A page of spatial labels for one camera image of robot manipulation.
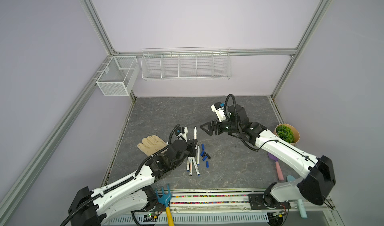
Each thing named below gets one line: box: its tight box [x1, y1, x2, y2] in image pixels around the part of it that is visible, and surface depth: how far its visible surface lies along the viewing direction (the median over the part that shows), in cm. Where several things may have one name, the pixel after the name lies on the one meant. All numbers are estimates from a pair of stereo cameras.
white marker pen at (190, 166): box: [189, 157, 193, 176], surface depth 86 cm
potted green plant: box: [273, 123, 301, 145], surface depth 88 cm
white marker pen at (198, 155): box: [197, 145, 200, 165], surface depth 91 cm
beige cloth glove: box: [137, 134, 168, 157], surface depth 96 cm
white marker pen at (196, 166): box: [192, 157, 200, 176], surface depth 86 cm
